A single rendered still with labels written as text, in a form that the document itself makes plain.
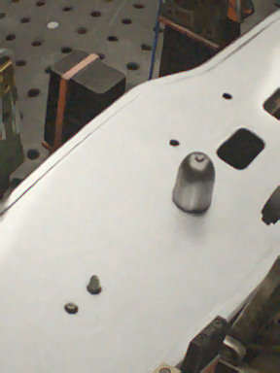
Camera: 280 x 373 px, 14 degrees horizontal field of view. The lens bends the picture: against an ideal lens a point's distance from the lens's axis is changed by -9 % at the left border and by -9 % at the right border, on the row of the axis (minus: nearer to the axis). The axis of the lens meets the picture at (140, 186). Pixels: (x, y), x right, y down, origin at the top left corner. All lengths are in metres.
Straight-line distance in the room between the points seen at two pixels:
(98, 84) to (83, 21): 0.53
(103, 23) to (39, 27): 0.10
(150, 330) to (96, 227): 0.11
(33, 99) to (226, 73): 0.44
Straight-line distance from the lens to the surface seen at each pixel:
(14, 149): 0.97
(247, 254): 0.92
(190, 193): 0.93
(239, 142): 1.09
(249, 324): 0.76
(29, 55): 1.52
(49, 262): 0.90
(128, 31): 1.56
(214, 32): 1.20
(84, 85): 1.05
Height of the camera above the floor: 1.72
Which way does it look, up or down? 49 degrees down
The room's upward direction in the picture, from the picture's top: 8 degrees clockwise
